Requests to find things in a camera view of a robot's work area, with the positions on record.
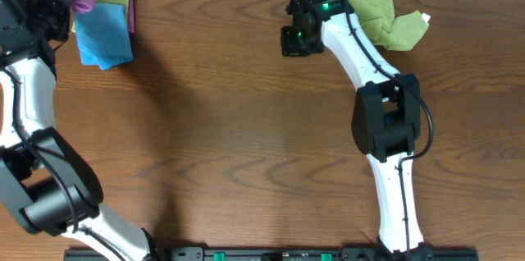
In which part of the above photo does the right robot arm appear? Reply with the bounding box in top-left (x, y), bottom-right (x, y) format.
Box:
top-left (281, 0), bottom-right (424, 259)

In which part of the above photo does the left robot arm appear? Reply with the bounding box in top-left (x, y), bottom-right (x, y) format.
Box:
top-left (1, 0), bottom-right (162, 260)

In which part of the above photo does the crumpled green microfiber cloth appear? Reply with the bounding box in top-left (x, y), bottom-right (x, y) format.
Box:
top-left (349, 0), bottom-right (431, 52)

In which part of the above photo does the folded blue cloth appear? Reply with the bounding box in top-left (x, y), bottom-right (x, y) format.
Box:
top-left (74, 3), bottom-right (133, 71)

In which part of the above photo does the folded purple cloth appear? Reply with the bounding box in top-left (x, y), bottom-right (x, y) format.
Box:
top-left (104, 0), bottom-right (136, 35)

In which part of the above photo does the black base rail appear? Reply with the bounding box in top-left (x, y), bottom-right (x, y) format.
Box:
top-left (63, 245), bottom-right (480, 261)

